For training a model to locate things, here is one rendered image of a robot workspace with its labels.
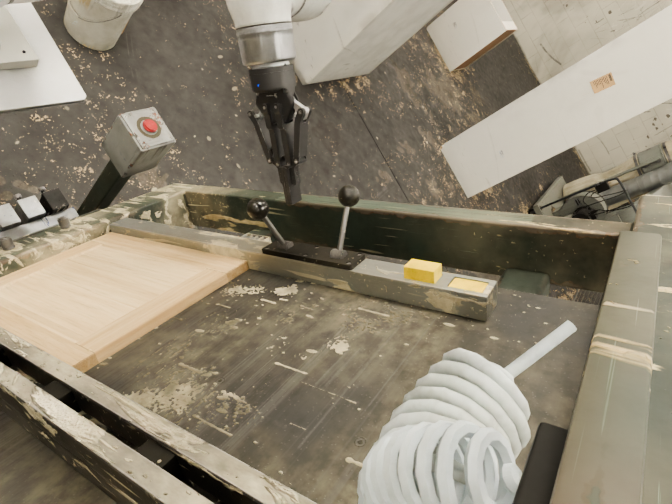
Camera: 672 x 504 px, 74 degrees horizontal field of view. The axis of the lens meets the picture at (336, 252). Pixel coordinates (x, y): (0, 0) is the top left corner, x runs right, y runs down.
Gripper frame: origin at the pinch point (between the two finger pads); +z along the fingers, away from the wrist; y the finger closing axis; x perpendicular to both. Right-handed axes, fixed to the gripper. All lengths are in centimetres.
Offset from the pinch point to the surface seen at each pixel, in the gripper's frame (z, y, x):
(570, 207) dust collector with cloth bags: 182, 17, -493
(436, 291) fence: 12.3, -30.7, 7.0
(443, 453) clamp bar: -8, -49, 50
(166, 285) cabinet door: 14.1, 16.4, 20.2
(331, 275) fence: 13.2, -11.8, 7.0
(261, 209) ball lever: 1.1, -1.7, 10.2
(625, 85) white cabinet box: 32, -29, -358
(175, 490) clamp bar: 8, -27, 49
